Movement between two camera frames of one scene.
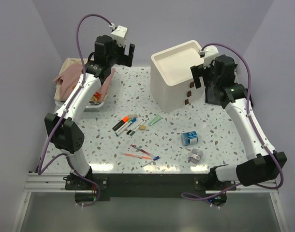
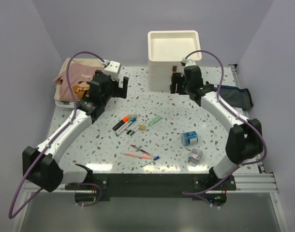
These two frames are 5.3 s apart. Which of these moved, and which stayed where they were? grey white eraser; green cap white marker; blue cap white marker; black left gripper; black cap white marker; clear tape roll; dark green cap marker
Moved: black left gripper
Stayed: clear tape roll; dark green cap marker; green cap white marker; blue cap white marker; black cap white marker; grey white eraser
